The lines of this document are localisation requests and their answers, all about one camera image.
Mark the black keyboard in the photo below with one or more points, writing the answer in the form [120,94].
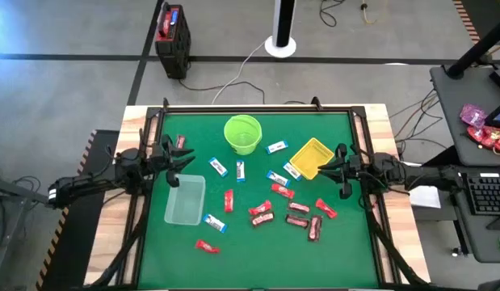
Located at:
[488,196]

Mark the lime green halloween bucket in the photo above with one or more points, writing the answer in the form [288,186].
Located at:
[243,139]

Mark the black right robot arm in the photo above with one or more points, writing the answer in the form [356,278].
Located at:
[415,175]

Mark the green table mat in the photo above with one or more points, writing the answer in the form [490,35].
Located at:
[253,262]

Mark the black metal table frame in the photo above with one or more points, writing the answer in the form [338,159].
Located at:
[249,109]

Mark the white paper sheet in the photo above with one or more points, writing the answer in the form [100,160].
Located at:
[425,198]

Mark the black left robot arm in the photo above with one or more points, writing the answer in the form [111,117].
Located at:
[84,184]

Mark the grey metal stand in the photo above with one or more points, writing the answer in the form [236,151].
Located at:
[15,192]

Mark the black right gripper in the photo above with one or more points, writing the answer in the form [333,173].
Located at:
[350,167]

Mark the purple candy bag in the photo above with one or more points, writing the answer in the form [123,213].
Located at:
[473,116]

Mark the dark grey desk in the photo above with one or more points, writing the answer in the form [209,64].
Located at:
[476,238]

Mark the white blue Hershey's candy bar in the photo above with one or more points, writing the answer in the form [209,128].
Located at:
[292,171]
[214,223]
[217,167]
[240,170]
[278,178]
[276,146]

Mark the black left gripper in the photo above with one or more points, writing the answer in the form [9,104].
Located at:
[162,159]

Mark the grey side desk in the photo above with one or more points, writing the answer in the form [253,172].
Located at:
[455,121]

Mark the black hazard-striped floor mat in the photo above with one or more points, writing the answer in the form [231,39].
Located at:
[488,12]
[80,242]

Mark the clear plastic bin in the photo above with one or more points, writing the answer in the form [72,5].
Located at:
[185,202]

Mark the brown Hershey's candy bar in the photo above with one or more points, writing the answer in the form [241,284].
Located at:
[299,207]
[262,218]
[180,141]
[315,228]
[297,221]

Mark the yellow plastic basket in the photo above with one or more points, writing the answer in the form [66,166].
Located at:
[310,159]

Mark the blue candy pack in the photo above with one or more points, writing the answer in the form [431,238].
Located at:
[174,18]

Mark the red KitKat candy bar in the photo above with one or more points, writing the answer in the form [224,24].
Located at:
[228,201]
[207,246]
[282,191]
[260,207]
[326,208]

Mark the white round-base stand pole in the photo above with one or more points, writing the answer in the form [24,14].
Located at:
[280,46]

